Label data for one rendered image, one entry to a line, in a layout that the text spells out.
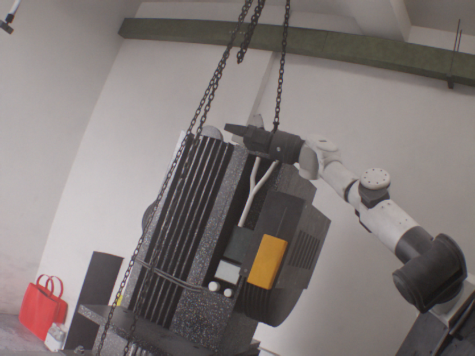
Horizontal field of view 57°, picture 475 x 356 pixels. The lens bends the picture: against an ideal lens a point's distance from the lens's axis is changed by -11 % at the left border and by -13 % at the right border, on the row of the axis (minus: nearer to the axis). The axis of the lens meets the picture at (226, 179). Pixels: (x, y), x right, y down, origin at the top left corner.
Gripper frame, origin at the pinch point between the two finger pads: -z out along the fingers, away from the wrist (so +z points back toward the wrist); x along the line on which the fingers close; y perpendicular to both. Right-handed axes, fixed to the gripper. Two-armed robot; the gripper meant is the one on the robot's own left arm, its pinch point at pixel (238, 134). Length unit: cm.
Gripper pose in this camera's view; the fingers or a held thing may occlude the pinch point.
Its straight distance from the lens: 144.8
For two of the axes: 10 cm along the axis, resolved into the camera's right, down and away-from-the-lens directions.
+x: 2.0, 2.0, 9.6
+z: 9.3, 2.8, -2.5
